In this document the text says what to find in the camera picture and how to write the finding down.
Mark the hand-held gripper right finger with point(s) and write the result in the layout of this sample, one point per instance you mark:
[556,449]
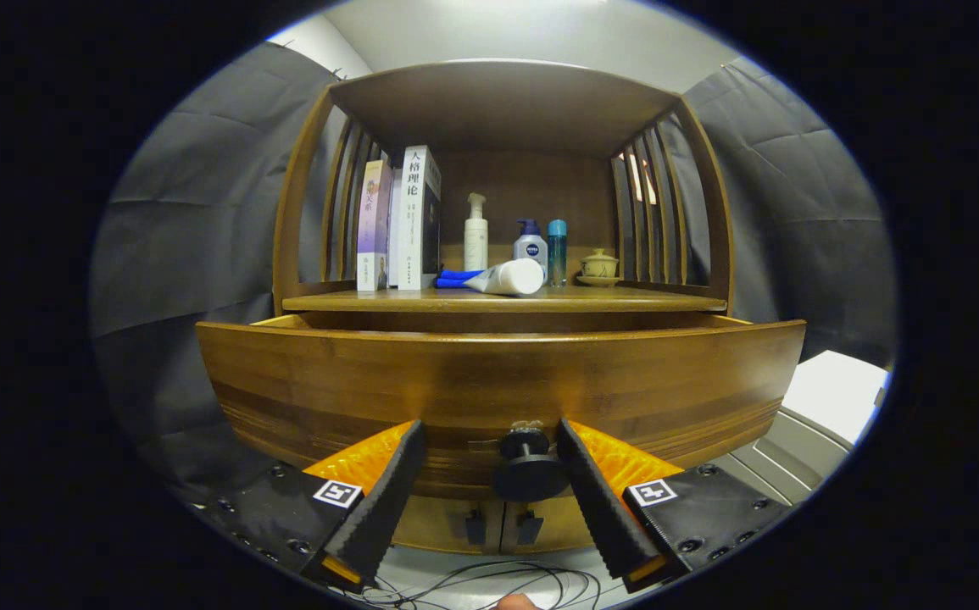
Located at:
[603,517]

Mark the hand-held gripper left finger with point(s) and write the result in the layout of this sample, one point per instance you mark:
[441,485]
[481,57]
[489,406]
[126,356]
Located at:
[383,517]

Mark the black drawer knob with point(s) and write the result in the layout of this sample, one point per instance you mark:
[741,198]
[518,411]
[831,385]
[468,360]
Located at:
[530,474]

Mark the brown wooden drawer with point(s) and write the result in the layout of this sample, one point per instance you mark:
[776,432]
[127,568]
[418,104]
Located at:
[455,381]

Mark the white squeeze tube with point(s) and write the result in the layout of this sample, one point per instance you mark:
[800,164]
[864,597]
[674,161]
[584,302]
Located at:
[510,277]

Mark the wooden countertop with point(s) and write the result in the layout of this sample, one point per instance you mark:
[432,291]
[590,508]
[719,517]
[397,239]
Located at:
[625,298]

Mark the brown wooden cabinet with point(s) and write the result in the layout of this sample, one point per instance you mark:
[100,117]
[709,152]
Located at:
[497,102]

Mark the blue folded cloth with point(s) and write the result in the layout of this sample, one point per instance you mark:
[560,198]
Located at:
[453,278]

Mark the lidded ceramic teacup with saucer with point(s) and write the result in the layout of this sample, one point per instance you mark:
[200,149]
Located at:
[599,267]

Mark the white and grey appliance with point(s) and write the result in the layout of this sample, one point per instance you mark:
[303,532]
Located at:
[837,390]

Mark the teal bottle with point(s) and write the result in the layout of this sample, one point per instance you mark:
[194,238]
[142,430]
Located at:
[557,254]

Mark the thin white book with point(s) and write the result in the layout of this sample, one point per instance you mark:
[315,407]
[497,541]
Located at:
[395,237]

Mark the white bottle with blue cap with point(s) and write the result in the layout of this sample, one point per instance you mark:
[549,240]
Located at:
[531,246]

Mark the purple book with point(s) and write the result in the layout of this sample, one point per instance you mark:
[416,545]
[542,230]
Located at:
[370,229]

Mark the white pump bottle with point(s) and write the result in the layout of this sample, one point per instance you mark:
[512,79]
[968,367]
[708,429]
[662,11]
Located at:
[475,241]

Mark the thick white and dark book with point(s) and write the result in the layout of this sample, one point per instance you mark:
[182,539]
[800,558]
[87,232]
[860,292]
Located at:
[413,220]

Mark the black backdrop cloth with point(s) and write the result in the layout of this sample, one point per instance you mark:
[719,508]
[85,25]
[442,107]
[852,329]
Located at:
[192,254]

